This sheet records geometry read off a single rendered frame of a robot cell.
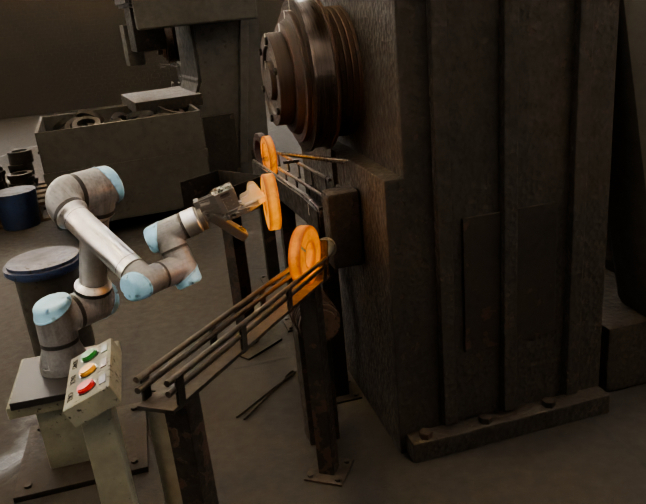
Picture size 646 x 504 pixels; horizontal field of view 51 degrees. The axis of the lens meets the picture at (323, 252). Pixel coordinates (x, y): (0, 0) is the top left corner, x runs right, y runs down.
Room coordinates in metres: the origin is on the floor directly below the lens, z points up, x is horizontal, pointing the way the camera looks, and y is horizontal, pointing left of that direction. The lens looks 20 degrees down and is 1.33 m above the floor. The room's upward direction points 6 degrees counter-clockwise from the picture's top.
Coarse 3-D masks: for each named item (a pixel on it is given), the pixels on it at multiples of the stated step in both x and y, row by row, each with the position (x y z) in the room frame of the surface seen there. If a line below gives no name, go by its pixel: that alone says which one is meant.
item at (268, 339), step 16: (208, 176) 2.71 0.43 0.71; (224, 176) 2.73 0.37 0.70; (240, 176) 2.66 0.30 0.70; (256, 176) 2.60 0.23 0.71; (192, 192) 2.64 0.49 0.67; (208, 192) 2.70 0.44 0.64; (240, 192) 2.48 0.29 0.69; (256, 208) 2.53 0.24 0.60; (240, 224) 2.57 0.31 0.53; (224, 240) 2.57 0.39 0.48; (240, 240) 2.56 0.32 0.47; (240, 256) 2.55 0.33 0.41; (240, 272) 2.54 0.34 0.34; (240, 288) 2.53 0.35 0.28; (240, 320) 2.55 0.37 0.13; (272, 336) 2.61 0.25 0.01; (256, 352) 2.48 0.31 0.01
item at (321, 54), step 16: (304, 0) 2.16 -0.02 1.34; (304, 16) 2.04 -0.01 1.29; (320, 16) 2.06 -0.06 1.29; (304, 32) 2.03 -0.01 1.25; (320, 32) 2.02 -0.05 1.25; (320, 48) 1.99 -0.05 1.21; (320, 64) 1.98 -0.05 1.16; (320, 80) 1.97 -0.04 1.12; (320, 96) 1.97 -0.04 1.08; (336, 96) 1.99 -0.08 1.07; (320, 112) 1.99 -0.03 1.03; (336, 112) 2.00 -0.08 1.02; (320, 128) 2.02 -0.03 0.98; (304, 144) 2.17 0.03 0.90; (320, 144) 2.09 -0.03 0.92
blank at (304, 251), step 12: (300, 228) 1.68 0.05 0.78; (312, 228) 1.71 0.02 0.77; (300, 240) 1.64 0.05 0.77; (312, 240) 1.70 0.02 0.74; (288, 252) 1.63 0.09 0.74; (300, 252) 1.62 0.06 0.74; (312, 252) 1.72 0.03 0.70; (288, 264) 1.62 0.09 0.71; (300, 264) 1.61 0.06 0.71; (312, 264) 1.69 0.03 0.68
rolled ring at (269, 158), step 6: (264, 138) 3.04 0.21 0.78; (270, 138) 3.04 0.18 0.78; (264, 144) 3.10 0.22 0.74; (270, 144) 3.00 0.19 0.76; (264, 150) 3.12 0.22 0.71; (270, 150) 2.99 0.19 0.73; (264, 156) 3.12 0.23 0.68; (270, 156) 2.98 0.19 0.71; (276, 156) 2.98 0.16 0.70; (264, 162) 3.11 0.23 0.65; (270, 162) 2.97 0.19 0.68; (276, 162) 2.98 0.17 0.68; (270, 168) 2.98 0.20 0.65; (276, 168) 2.99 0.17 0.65
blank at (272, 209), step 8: (264, 176) 1.80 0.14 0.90; (272, 176) 1.79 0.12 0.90; (264, 184) 1.77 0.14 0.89; (272, 184) 1.77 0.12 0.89; (264, 192) 1.79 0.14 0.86; (272, 192) 1.75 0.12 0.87; (272, 200) 1.74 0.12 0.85; (264, 208) 1.85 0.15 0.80; (272, 208) 1.74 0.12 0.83; (280, 208) 1.74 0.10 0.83; (272, 216) 1.74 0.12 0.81; (280, 216) 1.74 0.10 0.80; (272, 224) 1.75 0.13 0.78; (280, 224) 1.76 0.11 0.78
